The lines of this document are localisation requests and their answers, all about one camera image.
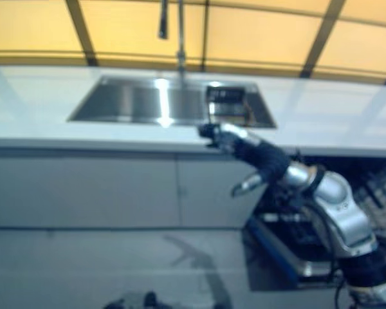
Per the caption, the chrome pull-down kitchen faucet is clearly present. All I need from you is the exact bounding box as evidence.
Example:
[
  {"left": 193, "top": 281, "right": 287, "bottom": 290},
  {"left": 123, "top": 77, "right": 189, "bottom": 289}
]
[{"left": 156, "top": 0, "right": 188, "bottom": 75}]

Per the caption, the dishwasher lower wire rack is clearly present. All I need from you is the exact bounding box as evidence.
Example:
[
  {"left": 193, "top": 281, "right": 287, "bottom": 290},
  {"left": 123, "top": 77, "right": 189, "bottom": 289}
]
[{"left": 259, "top": 157, "right": 386, "bottom": 258}]

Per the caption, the stainless steel sink basin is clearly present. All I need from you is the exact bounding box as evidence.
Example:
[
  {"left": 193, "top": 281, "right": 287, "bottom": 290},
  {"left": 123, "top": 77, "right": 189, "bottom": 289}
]
[{"left": 66, "top": 74, "right": 278, "bottom": 129}]

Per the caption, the open dishwasher with rack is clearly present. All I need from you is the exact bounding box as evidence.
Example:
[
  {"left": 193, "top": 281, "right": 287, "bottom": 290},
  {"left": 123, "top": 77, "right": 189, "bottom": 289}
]
[{"left": 246, "top": 211, "right": 339, "bottom": 285}]

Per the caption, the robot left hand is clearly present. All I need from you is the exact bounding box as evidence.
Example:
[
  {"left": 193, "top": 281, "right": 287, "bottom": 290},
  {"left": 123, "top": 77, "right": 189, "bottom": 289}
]
[{"left": 103, "top": 290, "right": 144, "bottom": 309}]

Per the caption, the black robot left foot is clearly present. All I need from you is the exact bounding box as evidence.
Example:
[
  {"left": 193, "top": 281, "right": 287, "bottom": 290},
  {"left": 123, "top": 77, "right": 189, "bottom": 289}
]
[{"left": 143, "top": 290, "right": 158, "bottom": 306}]

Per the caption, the black dish drying rack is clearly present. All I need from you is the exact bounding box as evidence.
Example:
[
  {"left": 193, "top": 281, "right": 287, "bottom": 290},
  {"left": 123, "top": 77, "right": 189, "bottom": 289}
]
[{"left": 205, "top": 84, "right": 255, "bottom": 125}]

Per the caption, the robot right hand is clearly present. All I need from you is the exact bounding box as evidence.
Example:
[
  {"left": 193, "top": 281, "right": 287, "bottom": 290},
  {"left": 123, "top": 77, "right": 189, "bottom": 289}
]
[{"left": 197, "top": 122, "right": 291, "bottom": 198}]

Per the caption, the dark window frame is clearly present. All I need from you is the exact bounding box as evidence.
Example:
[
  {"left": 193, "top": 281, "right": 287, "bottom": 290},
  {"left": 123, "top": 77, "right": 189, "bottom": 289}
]
[{"left": 0, "top": 0, "right": 386, "bottom": 85}]

